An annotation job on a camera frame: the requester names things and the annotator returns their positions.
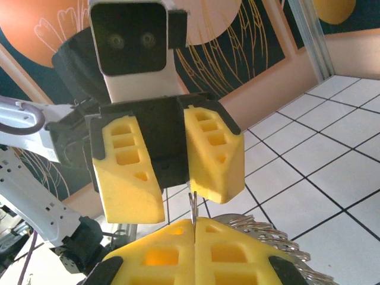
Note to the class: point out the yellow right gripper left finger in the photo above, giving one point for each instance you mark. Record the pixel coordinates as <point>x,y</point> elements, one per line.
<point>166,273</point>

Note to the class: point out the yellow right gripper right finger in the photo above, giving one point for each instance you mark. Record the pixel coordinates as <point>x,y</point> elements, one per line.
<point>207,273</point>

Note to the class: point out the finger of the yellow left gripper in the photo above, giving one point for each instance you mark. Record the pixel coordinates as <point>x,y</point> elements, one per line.
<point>127,196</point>
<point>225,175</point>

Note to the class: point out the thin silver keyring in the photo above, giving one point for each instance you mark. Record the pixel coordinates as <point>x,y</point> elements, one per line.
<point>193,207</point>

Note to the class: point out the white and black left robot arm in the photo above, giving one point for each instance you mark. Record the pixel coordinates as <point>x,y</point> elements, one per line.
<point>29,190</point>

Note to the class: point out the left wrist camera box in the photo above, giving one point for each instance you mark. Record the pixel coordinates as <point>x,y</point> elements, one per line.
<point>130,38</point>

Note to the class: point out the aluminium frame post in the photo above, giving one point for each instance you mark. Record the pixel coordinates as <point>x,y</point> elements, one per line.
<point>311,38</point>

